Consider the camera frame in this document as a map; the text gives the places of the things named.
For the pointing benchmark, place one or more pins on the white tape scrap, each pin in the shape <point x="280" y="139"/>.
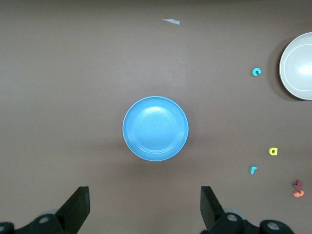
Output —
<point x="171" y="21"/>

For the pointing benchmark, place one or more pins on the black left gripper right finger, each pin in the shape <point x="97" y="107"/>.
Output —
<point x="212" y="212"/>

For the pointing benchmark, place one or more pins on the orange foam letter t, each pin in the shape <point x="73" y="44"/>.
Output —
<point x="298" y="194"/>

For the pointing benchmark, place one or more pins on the teal foam letter c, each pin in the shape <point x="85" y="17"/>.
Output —
<point x="254" y="72"/>

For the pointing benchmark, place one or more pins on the blue plate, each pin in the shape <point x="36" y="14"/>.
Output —
<point x="155" y="128"/>

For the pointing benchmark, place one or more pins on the beige plate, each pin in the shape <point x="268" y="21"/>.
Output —
<point x="299" y="68"/>

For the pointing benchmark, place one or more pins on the maroon foam letter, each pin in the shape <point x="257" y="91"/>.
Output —
<point x="297" y="185"/>

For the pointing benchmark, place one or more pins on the teal foam letter r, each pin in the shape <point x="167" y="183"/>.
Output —
<point x="252" y="170"/>

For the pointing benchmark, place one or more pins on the yellow foam letter a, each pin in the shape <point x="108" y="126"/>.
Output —
<point x="270" y="151"/>

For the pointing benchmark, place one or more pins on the brown paper table cover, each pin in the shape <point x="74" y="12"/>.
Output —
<point x="73" y="73"/>

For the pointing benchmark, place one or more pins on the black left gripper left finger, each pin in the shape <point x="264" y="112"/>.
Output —
<point x="73" y="207"/>

